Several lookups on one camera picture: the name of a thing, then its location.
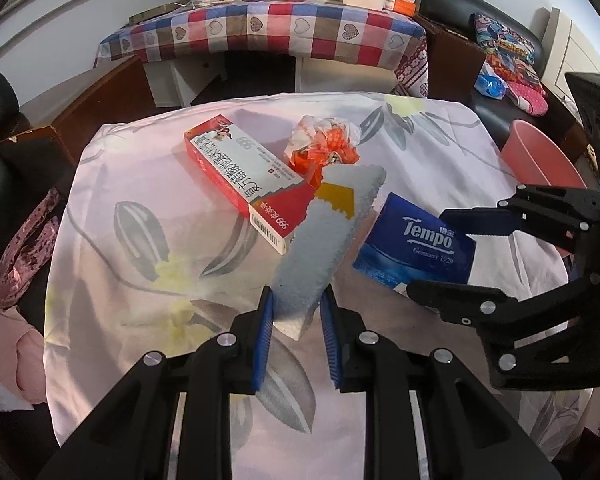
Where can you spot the dark wooden side cabinet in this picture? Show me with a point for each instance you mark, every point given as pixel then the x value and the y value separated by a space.
pixel 453 63

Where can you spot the pink dotted cushion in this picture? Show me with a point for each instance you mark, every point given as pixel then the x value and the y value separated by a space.
pixel 530 98

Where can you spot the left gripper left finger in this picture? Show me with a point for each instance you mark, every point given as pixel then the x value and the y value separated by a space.
pixel 129 433

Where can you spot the white wooden headboard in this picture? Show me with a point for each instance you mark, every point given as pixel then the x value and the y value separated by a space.
pixel 567 50

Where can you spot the brown wooden low cabinet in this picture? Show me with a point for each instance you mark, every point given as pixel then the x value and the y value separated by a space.
pixel 72 112

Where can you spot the red white medicine box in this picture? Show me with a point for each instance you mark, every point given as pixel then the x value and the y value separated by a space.
pixel 258 184

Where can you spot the colourful patchwork pillow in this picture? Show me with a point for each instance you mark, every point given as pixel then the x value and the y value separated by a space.
pixel 509 54

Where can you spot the pink clothing pile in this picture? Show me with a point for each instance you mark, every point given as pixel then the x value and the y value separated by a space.
pixel 22 376

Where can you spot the floral white table cloth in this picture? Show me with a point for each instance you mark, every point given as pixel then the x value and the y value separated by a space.
pixel 151 256

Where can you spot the orange box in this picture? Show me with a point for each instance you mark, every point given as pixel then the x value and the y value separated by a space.
pixel 404 7

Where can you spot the pink plastic trash bucket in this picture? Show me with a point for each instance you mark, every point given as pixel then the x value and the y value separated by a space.
pixel 537 160

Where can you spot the orange white snack wrapper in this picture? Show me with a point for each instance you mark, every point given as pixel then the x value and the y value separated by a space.
pixel 316 143

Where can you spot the black leather armchair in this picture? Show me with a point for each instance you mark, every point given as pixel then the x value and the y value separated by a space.
pixel 560 123

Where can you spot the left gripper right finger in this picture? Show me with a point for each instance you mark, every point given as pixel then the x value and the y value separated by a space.
pixel 426 416

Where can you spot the blue plastic bag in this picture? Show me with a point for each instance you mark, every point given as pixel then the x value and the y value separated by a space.
pixel 491 86

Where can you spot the blue Tempo tissue pack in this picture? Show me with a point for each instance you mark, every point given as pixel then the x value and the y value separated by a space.
pixel 409 244

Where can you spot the white bench table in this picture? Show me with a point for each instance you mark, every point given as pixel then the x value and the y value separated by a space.
pixel 202 78

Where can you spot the black leather chair left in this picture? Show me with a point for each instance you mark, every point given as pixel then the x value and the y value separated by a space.
pixel 29 168

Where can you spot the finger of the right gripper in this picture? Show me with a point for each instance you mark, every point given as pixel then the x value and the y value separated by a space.
pixel 482 221
pixel 459 304

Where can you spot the checkered heart tablecloth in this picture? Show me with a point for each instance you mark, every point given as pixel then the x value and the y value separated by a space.
pixel 307 28

